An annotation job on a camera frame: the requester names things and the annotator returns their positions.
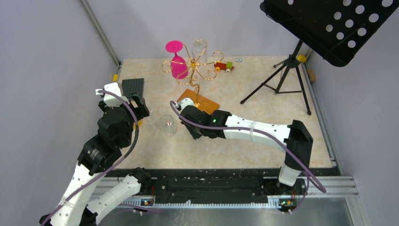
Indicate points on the aluminium corner post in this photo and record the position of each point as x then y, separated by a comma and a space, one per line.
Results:
99, 31

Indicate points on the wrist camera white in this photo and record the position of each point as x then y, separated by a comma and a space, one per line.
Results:
112, 93
180, 105

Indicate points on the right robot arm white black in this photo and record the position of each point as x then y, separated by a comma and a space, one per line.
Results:
293, 139

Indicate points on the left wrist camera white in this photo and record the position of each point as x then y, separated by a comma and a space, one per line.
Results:
112, 93

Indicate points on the toy brick car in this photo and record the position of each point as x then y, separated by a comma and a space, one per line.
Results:
227, 67

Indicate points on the black studded building plate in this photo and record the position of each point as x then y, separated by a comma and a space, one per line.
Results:
133, 86

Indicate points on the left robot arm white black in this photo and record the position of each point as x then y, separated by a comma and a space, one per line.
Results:
116, 137

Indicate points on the pink wine glass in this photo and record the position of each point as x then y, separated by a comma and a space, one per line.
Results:
178, 65

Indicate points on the gold wire glass rack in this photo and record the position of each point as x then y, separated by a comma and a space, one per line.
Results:
193, 69

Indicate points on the black music stand tray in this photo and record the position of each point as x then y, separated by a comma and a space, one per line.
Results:
334, 29

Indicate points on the wooden rack base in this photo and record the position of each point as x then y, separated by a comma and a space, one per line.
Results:
204, 104

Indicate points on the yellow clamp knob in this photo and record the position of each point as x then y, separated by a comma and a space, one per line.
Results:
301, 58

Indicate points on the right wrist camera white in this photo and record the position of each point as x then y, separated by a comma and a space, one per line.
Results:
180, 105

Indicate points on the clear ribbed wine glass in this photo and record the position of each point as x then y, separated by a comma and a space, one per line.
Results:
168, 124

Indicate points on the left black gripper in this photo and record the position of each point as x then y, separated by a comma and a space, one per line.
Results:
140, 111

